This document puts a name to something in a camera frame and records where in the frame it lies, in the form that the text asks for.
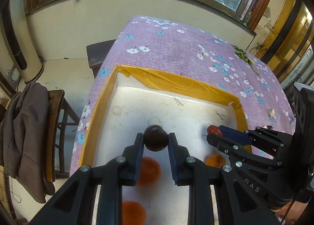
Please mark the orange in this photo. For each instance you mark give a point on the orange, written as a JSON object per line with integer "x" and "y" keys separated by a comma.
{"x": 215, "y": 160}
{"x": 133, "y": 212}
{"x": 149, "y": 171}

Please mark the dark wooden stool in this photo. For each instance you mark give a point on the dark wooden stool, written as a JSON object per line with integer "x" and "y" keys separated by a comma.
{"x": 98, "y": 53}

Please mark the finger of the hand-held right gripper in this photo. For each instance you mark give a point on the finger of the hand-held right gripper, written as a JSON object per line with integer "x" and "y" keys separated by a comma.
{"x": 229, "y": 150}
{"x": 234, "y": 133}

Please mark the small beige scrap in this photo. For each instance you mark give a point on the small beige scrap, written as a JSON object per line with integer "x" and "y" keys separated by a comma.
{"x": 271, "y": 112}

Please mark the grey-brown jacket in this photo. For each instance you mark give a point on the grey-brown jacket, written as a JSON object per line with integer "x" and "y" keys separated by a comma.
{"x": 24, "y": 136}

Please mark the small red fruit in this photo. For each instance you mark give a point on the small red fruit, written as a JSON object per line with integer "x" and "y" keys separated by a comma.
{"x": 213, "y": 129}

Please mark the green vegetable stem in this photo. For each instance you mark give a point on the green vegetable stem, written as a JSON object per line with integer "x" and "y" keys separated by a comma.
{"x": 244, "y": 56}

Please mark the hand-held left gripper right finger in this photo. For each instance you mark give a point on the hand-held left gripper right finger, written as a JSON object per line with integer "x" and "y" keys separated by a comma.
{"x": 172, "y": 160}

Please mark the person's right hand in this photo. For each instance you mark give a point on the person's right hand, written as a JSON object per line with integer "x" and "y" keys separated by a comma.
{"x": 299, "y": 214}

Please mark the dark round plum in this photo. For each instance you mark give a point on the dark round plum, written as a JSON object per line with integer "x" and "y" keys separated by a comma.
{"x": 155, "y": 138}

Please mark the white standing air conditioner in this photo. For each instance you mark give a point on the white standing air conditioner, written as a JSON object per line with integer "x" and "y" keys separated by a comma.
{"x": 22, "y": 43}

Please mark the white foam tray yellow tape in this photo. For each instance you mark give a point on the white foam tray yellow tape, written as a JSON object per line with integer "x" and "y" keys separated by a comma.
{"x": 152, "y": 102}

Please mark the wooden chair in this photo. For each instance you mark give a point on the wooden chair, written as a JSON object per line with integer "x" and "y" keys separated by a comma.
{"x": 55, "y": 122}

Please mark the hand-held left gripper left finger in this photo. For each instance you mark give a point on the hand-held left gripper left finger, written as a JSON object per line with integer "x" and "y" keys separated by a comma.
{"x": 139, "y": 157}

